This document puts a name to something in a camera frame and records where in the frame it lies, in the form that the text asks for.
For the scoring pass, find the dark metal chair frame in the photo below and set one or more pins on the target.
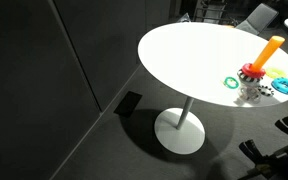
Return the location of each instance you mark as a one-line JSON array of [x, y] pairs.
[[210, 10]]

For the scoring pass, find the orange plastic rod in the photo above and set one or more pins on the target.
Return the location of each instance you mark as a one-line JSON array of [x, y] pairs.
[[267, 53]]

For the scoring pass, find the white table pedestal base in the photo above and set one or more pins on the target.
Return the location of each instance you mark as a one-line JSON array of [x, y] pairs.
[[180, 140]]

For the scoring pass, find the grey office chair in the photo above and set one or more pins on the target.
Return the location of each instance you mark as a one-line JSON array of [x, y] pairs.
[[260, 16]]

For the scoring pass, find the dark equipment stand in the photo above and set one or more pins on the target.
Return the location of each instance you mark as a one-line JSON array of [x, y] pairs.
[[284, 163]]

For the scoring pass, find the black floor plate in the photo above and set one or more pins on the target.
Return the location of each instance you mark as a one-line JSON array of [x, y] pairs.
[[128, 104]]

